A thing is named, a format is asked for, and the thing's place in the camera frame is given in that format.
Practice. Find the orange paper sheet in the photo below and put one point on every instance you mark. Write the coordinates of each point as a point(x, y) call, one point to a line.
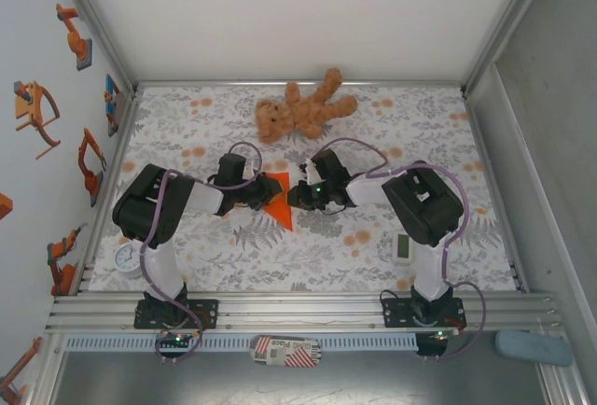
point(282, 213)

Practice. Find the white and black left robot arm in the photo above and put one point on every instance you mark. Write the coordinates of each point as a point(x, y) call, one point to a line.
point(149, 204)

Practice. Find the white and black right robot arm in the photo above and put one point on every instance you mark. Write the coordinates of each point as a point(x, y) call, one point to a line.
point(420, 204)

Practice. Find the floral print tablecloth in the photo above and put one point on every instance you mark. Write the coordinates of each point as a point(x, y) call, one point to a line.
point(280, 265)

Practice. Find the brown teddy bear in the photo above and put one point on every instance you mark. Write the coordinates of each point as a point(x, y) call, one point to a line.
point(303, 115)

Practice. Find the white digital timer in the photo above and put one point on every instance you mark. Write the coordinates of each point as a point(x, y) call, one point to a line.
point(402, 248)

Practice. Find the white round analog clock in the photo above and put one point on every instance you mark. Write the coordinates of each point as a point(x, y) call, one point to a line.
point(127, 258)

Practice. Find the red striped printed package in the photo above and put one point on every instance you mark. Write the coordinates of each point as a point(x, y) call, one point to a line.
point(284, 351)

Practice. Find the small circuit board with LEDs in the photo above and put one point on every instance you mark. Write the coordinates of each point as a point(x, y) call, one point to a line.
point(436, 336)
point(177, 339)

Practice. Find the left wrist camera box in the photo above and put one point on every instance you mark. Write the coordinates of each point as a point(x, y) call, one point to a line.
point(233, 169)

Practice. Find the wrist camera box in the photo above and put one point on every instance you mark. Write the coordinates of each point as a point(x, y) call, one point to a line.
point(233, 169)
point(329, 164)

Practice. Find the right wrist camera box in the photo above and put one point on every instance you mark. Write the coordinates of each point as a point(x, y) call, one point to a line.
point(329, 164)

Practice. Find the wide aluminium mounting rail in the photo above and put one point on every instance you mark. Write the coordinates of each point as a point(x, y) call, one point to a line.
point(303, 314)

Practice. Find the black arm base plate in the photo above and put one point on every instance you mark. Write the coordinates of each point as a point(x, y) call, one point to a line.
point(210, 314)
point(394, 314)

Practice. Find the aluminium frame rail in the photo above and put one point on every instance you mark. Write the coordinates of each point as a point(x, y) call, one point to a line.
point(128, 113)
point(484, 134)

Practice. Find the blue and orange wall sticker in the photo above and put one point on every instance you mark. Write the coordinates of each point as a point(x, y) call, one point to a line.
point(112, 101)

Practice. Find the aluminium frame post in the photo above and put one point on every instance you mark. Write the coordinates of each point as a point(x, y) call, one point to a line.
point(105, 32)
point(503, 32)

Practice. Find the orange claw gripper wall sticker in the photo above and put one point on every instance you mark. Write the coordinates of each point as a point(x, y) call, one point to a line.
point(28, 111)

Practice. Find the orange block wall sticker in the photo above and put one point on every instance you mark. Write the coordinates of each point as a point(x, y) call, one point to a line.
point(4, 206)

